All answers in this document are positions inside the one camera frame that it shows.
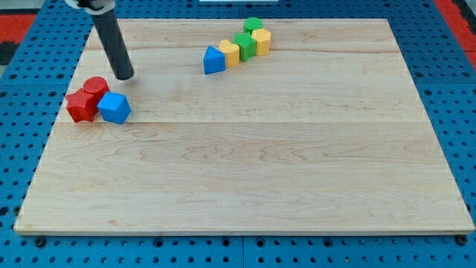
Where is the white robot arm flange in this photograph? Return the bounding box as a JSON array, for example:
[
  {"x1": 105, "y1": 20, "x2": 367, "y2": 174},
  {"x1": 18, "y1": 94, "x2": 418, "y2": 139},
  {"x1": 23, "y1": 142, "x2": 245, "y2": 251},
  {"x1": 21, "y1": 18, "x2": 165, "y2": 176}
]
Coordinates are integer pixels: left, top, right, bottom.
[{"x1": 65, "y1": 0, "x2": 115, "y2": 16}]

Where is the red star block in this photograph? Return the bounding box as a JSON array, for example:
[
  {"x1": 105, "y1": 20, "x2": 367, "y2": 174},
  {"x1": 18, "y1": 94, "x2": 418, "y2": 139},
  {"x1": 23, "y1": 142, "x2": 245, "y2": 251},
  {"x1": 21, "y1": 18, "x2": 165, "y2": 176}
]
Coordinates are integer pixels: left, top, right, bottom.
[{"x1": 65, "y1": 89, "x2": 98, "y2": 123}]

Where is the wooden board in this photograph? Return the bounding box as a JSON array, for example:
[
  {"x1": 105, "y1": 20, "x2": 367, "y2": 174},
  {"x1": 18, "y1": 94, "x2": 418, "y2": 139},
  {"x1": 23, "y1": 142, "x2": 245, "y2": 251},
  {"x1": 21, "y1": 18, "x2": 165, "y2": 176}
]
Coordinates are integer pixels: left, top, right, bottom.
[{"x1": 14, "y1": 19, "x2": 475, "y2": 236}]

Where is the green cylinder block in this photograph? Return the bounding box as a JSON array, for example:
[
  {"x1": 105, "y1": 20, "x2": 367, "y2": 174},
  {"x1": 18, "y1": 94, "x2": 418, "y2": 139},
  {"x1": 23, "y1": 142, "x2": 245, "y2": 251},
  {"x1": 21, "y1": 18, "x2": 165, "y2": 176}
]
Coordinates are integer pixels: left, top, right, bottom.
[{"x1": 243, "y1": 17, "x2": 263, "y2": 33}]

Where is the yellow hexagon block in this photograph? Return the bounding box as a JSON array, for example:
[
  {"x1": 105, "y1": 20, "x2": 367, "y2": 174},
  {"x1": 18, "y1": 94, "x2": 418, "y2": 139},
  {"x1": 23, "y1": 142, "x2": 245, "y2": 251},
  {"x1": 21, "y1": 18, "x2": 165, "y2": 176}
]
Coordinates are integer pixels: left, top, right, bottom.
[{"x1": 251, "y1": 28, "x2": 271, "y2": 56}]

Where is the blue triangle block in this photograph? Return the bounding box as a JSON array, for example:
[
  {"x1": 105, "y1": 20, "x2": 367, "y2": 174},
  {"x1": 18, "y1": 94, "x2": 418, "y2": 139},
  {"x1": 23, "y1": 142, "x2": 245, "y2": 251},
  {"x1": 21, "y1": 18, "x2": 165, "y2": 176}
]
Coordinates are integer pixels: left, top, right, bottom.
[{"x1": 202, "y1": 46, "x2": 226, "y2": 74}]

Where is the red cylinder block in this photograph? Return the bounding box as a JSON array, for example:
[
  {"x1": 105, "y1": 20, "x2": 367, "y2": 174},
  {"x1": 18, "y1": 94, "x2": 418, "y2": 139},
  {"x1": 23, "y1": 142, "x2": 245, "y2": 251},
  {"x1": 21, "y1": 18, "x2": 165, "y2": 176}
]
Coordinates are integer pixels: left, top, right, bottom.
[{"x1": 83, "y1": 77, "x2": 109, "y2": 103}]

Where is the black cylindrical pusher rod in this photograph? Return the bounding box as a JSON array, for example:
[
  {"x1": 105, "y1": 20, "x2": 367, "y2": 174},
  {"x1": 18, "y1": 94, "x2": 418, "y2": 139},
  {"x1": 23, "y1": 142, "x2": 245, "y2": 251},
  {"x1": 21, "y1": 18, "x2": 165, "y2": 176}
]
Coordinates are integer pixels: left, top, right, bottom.
[{"x1": 91, "y1": 10, "x2": 135, "y2": 80}]

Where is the yellow heart block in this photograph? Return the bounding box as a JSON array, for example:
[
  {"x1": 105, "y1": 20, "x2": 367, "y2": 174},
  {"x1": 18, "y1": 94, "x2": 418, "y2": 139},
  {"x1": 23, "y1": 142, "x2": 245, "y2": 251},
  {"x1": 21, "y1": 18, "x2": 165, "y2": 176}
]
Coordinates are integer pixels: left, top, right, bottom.
[{"x1": 219, "y1": 39, "x2": 240, "y2": 68}]

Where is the green star block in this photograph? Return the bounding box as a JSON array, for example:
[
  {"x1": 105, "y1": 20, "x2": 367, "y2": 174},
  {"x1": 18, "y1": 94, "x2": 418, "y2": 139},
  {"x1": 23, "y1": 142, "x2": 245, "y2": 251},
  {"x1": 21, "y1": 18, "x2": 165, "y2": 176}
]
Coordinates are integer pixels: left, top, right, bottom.
[{"x1": 233, "y1": 32, "x2": 257, "y2": 62}]

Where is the blue cube block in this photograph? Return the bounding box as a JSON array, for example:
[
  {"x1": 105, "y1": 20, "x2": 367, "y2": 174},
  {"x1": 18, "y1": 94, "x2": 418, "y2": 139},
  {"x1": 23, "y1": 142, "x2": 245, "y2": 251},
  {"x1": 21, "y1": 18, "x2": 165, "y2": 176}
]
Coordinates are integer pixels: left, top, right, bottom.
[{"x1": 97, "y1": 92, "x2": 131, "y2": 124}]

